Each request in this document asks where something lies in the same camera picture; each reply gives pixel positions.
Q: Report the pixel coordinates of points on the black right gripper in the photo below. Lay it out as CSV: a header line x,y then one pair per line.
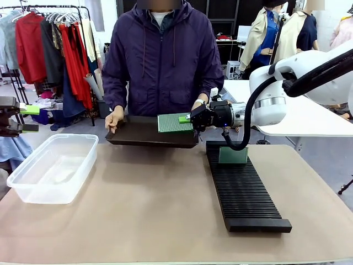
x,y
212,116

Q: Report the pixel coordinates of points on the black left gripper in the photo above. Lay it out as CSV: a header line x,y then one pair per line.
x,y
7,116

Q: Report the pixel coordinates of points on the light green gridded PCB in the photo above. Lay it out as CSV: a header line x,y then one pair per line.
x,y
169,124

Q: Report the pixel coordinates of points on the black rectangular serving tray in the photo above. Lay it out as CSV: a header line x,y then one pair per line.
x,y
143,136

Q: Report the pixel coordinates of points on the dark green plain PCB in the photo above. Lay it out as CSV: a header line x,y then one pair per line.
x,y
230,157

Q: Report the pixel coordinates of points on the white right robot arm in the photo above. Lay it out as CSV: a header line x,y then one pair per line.
x,y
267,116

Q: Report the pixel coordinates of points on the person's right forearm purple sleeve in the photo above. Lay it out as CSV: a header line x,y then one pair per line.
x,y
114,94

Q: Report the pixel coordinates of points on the person's left forearm purple sleeve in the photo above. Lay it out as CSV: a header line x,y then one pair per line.
x,y
212,88

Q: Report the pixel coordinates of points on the person's left hand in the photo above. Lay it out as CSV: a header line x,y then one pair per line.
x,y
199,106

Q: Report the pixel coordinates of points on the person's right hand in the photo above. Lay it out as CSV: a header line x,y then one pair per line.
x,y
114,118

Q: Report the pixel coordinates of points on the pile of clothes on floor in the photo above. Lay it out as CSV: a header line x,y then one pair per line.
x,y
47,106

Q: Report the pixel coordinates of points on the white wristband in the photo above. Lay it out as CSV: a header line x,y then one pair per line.
x,y
200,101

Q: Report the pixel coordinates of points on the light blue cloth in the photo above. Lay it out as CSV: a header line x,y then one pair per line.
x,y
13,150

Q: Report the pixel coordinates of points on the navy blue hanging garment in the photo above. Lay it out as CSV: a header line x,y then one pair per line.
x,y
71,102

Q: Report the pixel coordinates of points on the clear plastic storage box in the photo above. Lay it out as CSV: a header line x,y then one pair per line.
x,y
55,171

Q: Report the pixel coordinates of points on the dark grey hanging jacket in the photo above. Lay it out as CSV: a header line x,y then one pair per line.
x,y
52,63

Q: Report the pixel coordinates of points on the purple hooded jacket torso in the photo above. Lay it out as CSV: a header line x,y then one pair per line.
x,y
165,60

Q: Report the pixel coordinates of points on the long red hanging dress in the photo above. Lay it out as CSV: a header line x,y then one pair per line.
x,y
77,77

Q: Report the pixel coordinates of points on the white plastic crate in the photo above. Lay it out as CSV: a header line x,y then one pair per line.
x,y
234,70

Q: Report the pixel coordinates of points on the red hanging shirt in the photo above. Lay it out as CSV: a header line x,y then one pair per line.
x,y
30,49

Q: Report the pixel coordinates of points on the beige paper roll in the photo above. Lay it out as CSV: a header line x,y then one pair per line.
x,y
98,80
92,85

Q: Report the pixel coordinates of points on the black metal clothes rack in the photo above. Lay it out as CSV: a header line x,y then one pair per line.
x,y
92,82

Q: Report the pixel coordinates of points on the grey plastic storage bin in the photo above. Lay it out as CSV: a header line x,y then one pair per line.
x,y
102,109

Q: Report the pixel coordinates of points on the light blue hanging shirt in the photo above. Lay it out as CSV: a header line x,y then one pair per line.
x,y
8,41

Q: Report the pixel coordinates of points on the black slotted PCB rack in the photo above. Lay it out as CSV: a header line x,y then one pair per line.
x,y
245,196

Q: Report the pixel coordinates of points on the cream hanging garment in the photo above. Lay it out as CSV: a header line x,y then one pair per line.
x,y
89,41

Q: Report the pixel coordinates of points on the mannequin beige coat blue shirt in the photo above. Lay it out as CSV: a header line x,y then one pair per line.
x,y
262,41

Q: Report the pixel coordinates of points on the white work table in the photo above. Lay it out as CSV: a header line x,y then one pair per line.
x,y
309,118

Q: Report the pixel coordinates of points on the mannequin cream and navy top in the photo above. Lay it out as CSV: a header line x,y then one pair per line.
x,y
303,36

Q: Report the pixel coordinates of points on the black tripod leg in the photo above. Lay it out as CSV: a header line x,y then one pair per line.
x,y
346,187

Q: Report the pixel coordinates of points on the mannequin pink garment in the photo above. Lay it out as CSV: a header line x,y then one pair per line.
x,y
342,36

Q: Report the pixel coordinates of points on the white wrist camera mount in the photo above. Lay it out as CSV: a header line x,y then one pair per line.
x,y
214,93

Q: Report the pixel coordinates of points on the black camera stand pole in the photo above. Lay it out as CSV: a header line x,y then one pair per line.
x,y
277,41

